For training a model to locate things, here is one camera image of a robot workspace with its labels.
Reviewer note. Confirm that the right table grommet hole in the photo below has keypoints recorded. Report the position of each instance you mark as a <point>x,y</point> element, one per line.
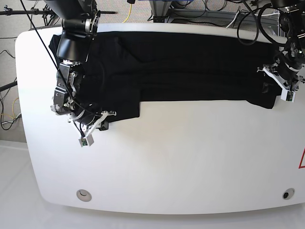
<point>288,194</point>

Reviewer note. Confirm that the red triangle sticker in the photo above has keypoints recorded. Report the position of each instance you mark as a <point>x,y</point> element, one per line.
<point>302,161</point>

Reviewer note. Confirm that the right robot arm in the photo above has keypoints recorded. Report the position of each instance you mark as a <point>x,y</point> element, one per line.
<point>80,78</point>

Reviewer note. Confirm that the black T-shirt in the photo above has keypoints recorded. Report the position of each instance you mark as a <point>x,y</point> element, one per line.
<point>159,66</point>

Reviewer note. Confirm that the table grommet hole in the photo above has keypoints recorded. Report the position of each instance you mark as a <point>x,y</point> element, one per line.
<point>288,194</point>
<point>83,195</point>

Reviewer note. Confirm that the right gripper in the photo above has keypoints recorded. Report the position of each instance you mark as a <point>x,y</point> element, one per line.
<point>85,123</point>

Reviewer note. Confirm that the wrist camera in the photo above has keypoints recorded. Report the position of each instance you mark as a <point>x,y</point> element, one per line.
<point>86,141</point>
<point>287,95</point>

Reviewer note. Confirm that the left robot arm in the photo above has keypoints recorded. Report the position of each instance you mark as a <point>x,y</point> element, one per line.
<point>289,57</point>

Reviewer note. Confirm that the black stand leg left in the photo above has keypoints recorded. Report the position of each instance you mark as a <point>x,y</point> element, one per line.
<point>8,86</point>

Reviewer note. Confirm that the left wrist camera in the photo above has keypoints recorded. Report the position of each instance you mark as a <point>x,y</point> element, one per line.
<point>287,95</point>

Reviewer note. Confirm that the left table grommet hole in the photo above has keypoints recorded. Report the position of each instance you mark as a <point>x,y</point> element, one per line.
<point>83,195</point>

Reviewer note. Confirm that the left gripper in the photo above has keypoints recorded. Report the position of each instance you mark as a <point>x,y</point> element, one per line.
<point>285,72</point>

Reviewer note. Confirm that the black tripod pole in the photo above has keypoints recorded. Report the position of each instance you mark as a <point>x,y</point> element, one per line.
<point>10,11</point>

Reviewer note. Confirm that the grey aluminium frame stand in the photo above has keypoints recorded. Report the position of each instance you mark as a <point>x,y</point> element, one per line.
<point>170,11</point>

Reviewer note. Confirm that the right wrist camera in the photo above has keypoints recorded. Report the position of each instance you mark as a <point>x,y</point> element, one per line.
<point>86,141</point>

